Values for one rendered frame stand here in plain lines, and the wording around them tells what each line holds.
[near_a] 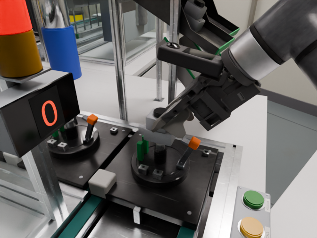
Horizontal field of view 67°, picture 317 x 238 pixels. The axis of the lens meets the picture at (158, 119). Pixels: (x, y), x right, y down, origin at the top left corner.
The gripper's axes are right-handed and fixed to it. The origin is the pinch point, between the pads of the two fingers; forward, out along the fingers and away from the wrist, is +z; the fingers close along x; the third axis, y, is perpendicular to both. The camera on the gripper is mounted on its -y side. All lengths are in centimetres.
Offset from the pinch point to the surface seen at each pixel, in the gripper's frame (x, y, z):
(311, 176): 24, 45, -7
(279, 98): 252, 111, 43
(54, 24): 54, -60, 46
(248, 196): -1.6, 24.4, -3.6
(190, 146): -1.0, 8.7, -1.6
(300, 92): 246, 115, 20
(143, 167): -5.3, 5.3, 8.4
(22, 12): -18.5, -21.5, -11.5
